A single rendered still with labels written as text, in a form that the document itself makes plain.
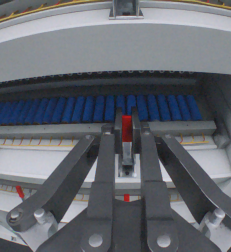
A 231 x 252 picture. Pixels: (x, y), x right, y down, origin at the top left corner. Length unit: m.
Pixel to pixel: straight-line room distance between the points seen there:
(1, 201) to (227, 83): 0.64
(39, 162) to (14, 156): 0.06
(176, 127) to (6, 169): 0.31
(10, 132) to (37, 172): 0.10
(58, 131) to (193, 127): 0.23
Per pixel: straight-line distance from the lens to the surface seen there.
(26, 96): 0.37
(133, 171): 0.21
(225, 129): 0.29
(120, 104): 0.28
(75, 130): 0.26
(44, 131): 0.28
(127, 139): 0.20
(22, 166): 0.30
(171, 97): 0.31
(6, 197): 0.55
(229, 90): 0.30
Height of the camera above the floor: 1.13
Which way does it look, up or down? 35 degrees down
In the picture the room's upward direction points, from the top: 3 degrees counter-clockwise
